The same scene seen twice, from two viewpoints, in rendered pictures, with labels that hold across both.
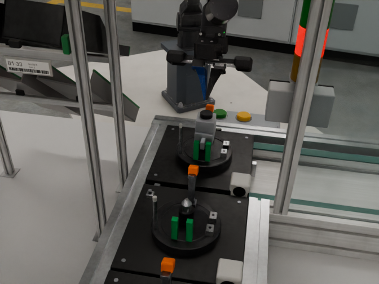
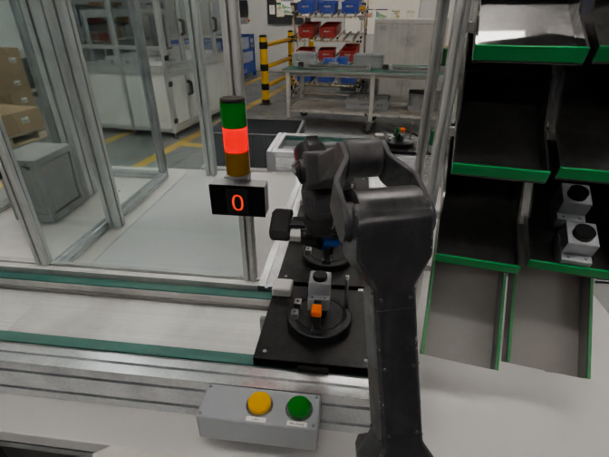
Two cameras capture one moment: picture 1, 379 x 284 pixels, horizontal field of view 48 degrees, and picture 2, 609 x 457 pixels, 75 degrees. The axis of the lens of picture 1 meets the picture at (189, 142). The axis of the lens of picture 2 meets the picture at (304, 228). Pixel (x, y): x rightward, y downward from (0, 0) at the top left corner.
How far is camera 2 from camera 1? 1.53 m
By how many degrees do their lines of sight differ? 116
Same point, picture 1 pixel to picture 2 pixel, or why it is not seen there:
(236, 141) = (278, 343)
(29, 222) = not seen: hidden behind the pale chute
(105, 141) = (478, 435)
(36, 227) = not seen: hidden behind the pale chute
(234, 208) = (290, 272)
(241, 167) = (278, 308)
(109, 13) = (436, 161)
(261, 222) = (269, 268)
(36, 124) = not seen: outside the picture
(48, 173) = (506, 367)
